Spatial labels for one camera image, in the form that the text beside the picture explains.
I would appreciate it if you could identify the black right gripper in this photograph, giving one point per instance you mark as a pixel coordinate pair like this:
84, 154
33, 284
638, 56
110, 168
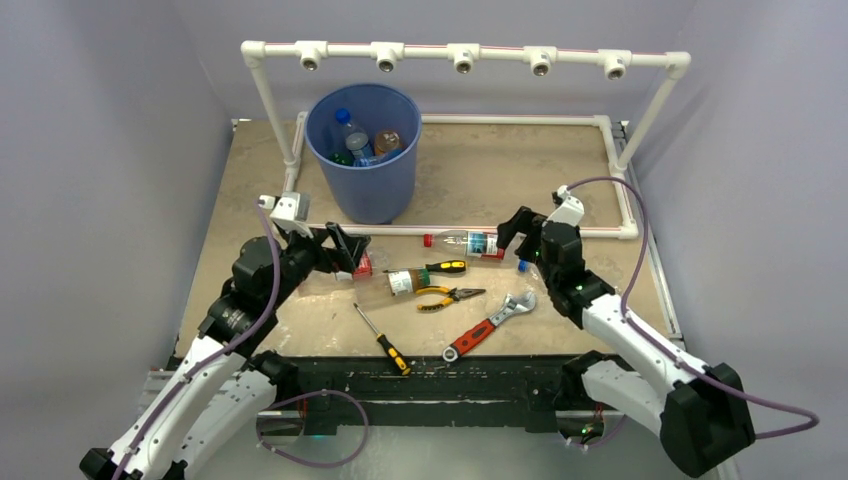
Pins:
528, 221

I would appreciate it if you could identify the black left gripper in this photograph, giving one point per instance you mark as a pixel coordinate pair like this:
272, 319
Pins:
349, 248

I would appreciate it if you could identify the red cap crushed bottle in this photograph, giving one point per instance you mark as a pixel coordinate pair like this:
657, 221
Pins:
372, 262

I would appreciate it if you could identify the red label clear bottle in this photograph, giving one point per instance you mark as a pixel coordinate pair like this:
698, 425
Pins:
469, 243

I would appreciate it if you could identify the green plastic bottle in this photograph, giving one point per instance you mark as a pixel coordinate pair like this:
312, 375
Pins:
342, 158

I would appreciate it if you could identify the blue label crushed bottle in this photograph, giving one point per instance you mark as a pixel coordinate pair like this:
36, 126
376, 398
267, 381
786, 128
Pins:
377, 159

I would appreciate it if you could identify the short orange juice bottle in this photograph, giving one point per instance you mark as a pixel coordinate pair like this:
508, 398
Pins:
387, 141

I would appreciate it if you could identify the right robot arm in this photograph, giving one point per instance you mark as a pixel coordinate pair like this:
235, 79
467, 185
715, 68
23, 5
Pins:
685, 403

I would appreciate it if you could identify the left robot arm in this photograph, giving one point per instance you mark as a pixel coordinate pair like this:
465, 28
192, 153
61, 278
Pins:
222, 381

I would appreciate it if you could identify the blue plastic bin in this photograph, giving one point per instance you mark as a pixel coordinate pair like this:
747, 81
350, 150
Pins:
377, 194

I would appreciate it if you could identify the white label amber bottle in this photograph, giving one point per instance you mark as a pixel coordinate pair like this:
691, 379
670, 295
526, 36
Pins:
393, 283

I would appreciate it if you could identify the red adjustable wrench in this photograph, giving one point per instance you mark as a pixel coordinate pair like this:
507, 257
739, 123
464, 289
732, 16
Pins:
513, 305

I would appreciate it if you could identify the yellow black screwdriver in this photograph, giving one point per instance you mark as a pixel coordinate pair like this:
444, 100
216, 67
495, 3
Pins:
390, 350

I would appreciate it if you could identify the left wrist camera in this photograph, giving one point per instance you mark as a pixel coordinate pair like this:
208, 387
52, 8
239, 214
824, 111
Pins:
288, 212

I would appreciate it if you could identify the yellow handle pliers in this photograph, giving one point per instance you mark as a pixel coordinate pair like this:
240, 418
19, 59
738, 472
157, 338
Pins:
450, 295

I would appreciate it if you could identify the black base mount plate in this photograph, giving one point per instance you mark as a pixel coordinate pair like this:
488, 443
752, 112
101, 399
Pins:
538, 394

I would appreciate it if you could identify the white PVC pipe frame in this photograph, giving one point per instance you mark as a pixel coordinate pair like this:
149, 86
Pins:
387, 55

